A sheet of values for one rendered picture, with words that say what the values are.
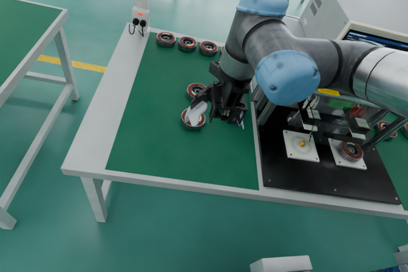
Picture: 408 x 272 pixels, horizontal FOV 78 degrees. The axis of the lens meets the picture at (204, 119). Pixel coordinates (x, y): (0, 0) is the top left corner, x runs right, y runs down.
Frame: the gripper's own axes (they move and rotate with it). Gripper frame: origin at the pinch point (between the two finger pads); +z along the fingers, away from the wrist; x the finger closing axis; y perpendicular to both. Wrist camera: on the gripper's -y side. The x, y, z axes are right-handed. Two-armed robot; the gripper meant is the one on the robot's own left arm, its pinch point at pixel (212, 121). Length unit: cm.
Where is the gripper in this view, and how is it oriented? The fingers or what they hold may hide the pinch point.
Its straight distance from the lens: 66.1
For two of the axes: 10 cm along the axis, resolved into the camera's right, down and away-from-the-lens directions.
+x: 9.7, 0.6, 2.2
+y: 0.9, 7.8, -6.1
